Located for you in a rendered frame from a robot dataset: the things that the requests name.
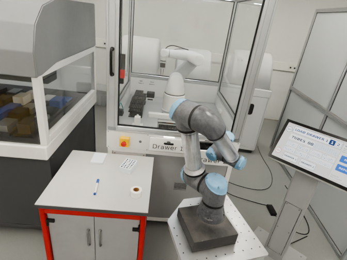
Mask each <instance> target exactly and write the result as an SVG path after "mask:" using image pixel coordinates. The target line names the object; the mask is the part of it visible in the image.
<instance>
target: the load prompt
mask: <svg viewBox="0 0 347 260"><path fill-rule="evenodd" d="M292 132H294V133H296V134H299V135H302V136H304V137H307V138H310V139H313V140H315V141H318V142H321V143H323V144H326V145H329V146H331V147H334V148H337V149H340V150H341V148H342V146H343V144H344V142H341V141H338V140H335V139H332V138H329V137H326V136H323V135H320V134H318V133H315V132H312V131H309V130H307V129H304V128H301V127H298V126H295V128H294V130H293V131H292Z"/></svg>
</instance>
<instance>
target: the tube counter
mask: <svg viewBox="0 0 347 260"><path fill-rule="evenodd" d="M306 145H307V146H309V147H312V148H314V149H317V150H319V151H322V152H325V153H327V154H330V155H332V156H335V157H337V156H338V154H339V152H340V151H338V150H335V149H332V148H330V147H327V146H325V145H322V144H319V143H317V142H314V141H311V140H308V142H307V144H306Z"/></svg>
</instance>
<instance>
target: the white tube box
mask: <svg viewBox="0 0 347 260"><path fill-rule="evenodd" d="M127 161H129V163H128V164H127V165H126V163H127ZM136 166H137V160H133V159H129V158H126V159H125V161H124V162H123V163H122V164H121V165H120V167H119V172H123V173H127V174H131V173H132V171H133V170H134V169H135V167H136ZM129 167H131V168H130V169H129Z"/></svg>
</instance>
